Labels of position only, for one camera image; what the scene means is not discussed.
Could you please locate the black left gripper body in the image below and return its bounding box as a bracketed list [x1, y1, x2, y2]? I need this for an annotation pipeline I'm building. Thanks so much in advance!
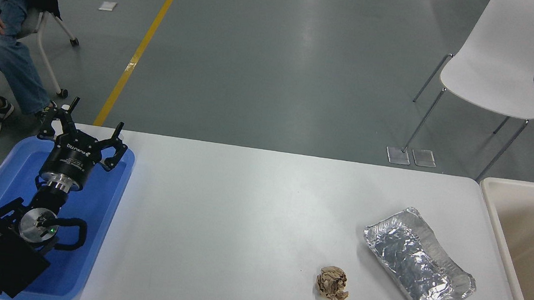
[38, 130, 104, 190]

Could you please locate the silver foil tray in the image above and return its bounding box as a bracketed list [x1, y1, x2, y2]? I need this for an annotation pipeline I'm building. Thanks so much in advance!
[356, 202, 485, 300]

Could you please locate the blue plastic tray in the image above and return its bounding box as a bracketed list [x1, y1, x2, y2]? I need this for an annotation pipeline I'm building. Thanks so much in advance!
[0, 132, 137, 300]

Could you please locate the grey rolling chair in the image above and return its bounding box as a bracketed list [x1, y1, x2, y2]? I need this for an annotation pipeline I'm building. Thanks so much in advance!
[8, 6, 83, 101]

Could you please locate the crumpled tan paper ball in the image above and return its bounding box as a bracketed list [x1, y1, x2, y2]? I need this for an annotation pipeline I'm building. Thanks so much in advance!
[313, 264, 352, 300]

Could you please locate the clear square floor plate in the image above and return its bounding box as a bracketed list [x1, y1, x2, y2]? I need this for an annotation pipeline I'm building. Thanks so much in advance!
[410, 148, 438, 168]
[385, 146, 412, 166]

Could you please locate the white chair with metal legs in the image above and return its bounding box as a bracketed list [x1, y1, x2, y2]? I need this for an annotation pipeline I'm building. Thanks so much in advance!
[399, 0, 534, 189]

